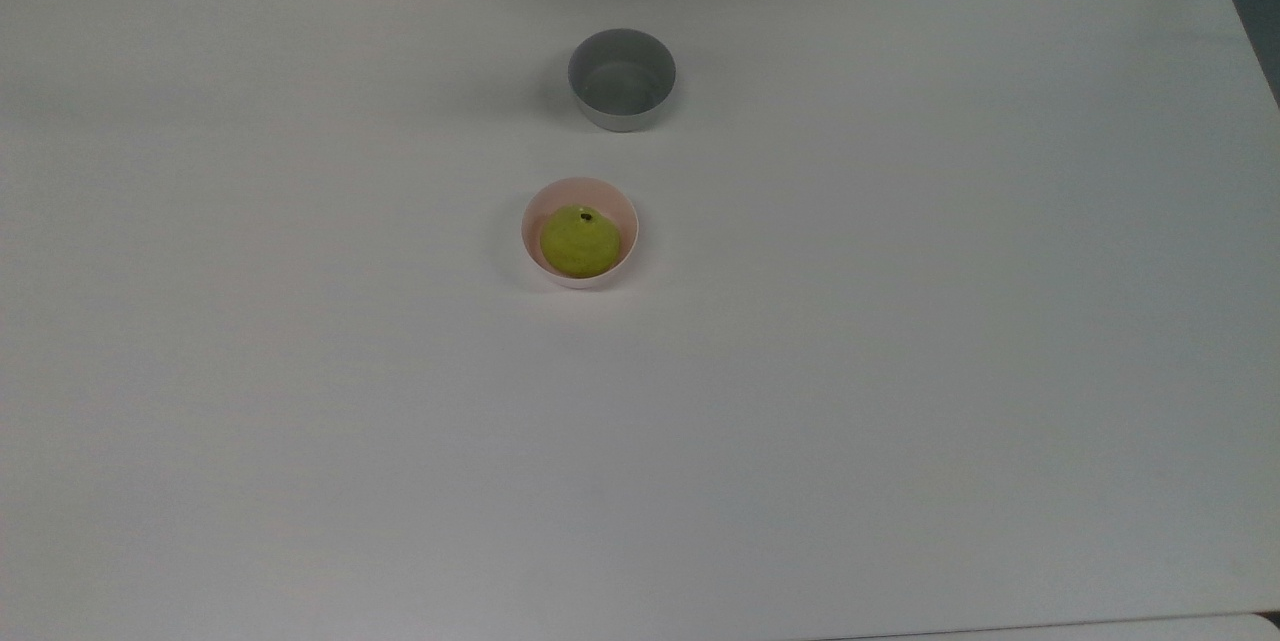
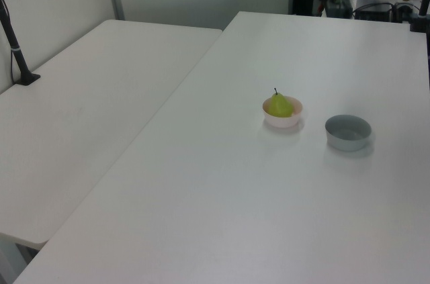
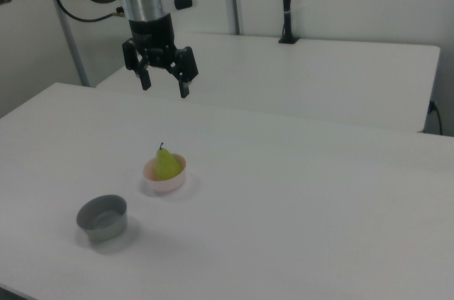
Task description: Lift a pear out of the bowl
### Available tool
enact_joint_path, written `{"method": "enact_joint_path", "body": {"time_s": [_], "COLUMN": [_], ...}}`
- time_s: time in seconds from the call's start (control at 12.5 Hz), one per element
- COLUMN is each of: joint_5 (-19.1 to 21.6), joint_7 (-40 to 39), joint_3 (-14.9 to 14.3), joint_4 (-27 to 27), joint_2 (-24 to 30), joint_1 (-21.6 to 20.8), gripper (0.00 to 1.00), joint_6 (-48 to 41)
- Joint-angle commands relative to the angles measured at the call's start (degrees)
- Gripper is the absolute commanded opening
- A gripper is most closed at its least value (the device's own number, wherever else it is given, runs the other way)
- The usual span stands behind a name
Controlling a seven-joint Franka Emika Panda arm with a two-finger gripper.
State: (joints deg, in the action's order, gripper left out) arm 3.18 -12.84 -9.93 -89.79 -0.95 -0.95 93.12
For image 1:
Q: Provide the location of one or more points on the grey bowl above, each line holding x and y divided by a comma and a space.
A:
622, 86

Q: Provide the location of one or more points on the green pear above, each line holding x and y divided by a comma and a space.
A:
580, 246

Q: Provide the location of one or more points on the pink bowl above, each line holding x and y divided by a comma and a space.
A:
558, 197

